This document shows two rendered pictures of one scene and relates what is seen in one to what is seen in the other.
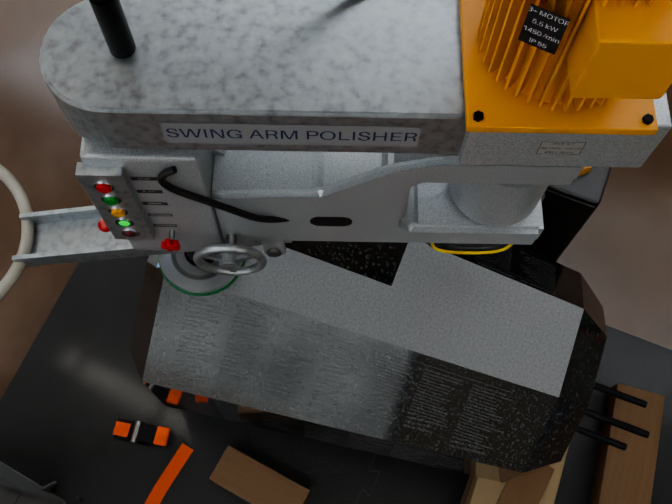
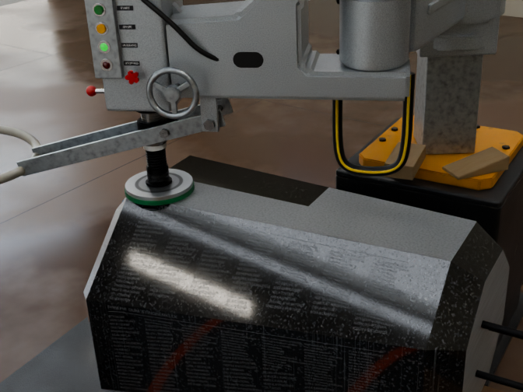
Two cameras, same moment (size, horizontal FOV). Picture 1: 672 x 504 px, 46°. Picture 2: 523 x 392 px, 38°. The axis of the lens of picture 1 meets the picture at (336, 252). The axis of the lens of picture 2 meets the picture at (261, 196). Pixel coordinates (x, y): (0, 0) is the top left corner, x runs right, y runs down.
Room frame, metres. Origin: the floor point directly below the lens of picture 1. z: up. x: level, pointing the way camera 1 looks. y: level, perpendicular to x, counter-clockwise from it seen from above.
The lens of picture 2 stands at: (-1.34, -0.42, 1.89)
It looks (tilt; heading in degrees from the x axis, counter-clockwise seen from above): 26 degrees down; 12
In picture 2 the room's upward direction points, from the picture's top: 3 degrees counter-clockwise
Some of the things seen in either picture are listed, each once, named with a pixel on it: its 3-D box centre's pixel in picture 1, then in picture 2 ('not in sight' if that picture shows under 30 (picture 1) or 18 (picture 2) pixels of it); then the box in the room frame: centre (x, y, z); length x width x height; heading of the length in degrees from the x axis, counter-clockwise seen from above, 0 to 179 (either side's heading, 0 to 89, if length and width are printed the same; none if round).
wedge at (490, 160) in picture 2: not in sight; (475, 162); (1.14, -0.66, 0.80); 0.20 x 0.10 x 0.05; 121
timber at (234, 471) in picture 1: (260, 486); not in sight; (0.24, 0.21, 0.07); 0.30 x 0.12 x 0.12; 64
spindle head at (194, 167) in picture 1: (207, 164); (169, 35); (0.74, 0.26, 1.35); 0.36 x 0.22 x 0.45; 91
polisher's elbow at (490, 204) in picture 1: (503, 163); (373, 26); (0.75, -0.32, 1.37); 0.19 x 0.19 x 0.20
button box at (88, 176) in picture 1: (119, 204); (103, 26); (0.62, 0.41, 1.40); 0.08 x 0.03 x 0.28; 91
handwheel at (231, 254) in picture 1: (231, 244); (176, 89); (0.62, 0.22, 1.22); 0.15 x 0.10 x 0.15; 91
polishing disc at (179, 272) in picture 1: (201, 252); (159, 183); (0.73, 0.34, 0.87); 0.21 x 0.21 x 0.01
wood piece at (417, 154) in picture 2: not in sight; (405, 160); (1.14, -0.42, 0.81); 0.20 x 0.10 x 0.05; 168
